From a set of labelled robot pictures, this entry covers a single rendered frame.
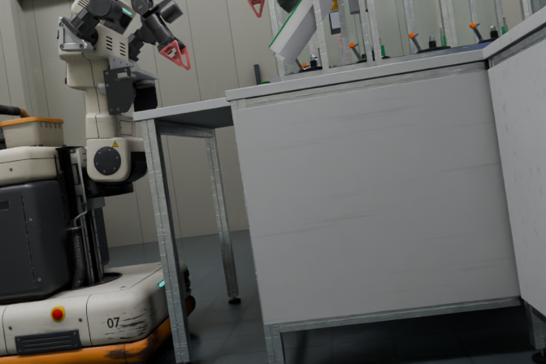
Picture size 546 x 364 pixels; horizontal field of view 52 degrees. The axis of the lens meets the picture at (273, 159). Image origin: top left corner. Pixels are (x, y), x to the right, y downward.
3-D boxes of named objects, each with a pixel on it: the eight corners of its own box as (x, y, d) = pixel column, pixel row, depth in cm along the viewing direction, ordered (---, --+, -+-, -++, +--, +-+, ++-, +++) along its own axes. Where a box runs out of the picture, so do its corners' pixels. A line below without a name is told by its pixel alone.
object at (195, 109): (133, 121, 183) (132, 112, 183) (202, 130, 272) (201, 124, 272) (348, 86, 174) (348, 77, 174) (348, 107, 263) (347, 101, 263)
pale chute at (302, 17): (278, 54, 189) (268, 47, 190) (288, 59, 202) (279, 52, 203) (327, -18, 184) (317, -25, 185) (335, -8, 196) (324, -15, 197)
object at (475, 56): (226, 101, 164) (224, 90, 164) (277, 124, 313) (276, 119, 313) (747, 17, 149) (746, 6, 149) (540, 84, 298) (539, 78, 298)
